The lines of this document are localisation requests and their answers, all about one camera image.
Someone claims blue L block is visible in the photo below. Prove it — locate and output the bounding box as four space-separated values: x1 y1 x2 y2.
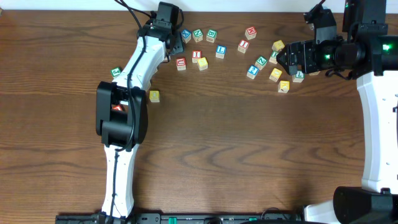
216 45 226 58

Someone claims yellow o block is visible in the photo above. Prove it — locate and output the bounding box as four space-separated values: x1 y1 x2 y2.
269 68 282 82
149 90 160 103

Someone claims green R block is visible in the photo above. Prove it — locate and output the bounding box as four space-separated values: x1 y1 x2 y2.
269 51 278 64

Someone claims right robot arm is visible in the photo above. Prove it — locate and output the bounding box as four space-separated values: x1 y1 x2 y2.
277 0 397 223

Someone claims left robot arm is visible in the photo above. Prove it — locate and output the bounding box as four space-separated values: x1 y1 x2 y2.
96 26 184 223

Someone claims blue X block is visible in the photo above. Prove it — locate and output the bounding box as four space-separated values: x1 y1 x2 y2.
181 29 192 44

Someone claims red U block middle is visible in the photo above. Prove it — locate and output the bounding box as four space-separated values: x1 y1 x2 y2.
176 57 187 71

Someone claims green 7 block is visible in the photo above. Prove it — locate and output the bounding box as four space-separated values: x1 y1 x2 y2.
292 71 305 83

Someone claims red i block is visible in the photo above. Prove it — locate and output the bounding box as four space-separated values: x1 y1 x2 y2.
238 40 249 54
192 50 201 63

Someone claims green N block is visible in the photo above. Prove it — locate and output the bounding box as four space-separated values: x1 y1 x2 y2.
192 29 203 42

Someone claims yellow W block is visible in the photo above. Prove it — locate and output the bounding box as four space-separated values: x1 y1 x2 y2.
272 40 285 52

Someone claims yellow S block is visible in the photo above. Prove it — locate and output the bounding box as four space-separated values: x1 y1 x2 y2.
197 57 208 71

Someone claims yellow K block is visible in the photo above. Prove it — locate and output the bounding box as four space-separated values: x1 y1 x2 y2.
278 80 290 93

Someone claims green B block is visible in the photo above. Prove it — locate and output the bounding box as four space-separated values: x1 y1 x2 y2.
206 29 218 43

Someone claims green Z block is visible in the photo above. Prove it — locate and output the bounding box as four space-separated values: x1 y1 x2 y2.
254 56 268 70

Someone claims blue 2 block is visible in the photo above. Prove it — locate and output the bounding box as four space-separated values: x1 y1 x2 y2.
246 65 259 79

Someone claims red W block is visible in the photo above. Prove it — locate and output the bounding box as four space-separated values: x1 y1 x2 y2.
245 26 257 40

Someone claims red I block right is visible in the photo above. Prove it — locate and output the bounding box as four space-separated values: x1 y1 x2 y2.
238 40 249 54

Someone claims green J block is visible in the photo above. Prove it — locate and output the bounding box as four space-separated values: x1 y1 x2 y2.
111 67 121 78

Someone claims red A block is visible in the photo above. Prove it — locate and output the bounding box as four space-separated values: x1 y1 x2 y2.
112 105 124 111

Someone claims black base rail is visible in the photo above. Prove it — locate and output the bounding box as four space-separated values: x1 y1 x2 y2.
55 212 304 224

